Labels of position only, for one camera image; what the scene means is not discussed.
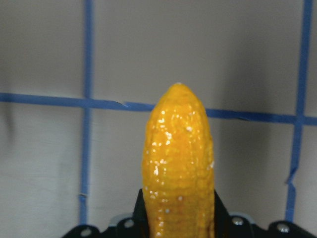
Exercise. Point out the yellow plastic corn cob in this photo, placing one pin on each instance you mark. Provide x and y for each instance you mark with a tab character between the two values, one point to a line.
177	167

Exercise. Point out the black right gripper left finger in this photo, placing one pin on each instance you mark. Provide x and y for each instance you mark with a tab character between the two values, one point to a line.
140	216

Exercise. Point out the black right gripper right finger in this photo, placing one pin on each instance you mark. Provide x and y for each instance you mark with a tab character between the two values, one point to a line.
221	218

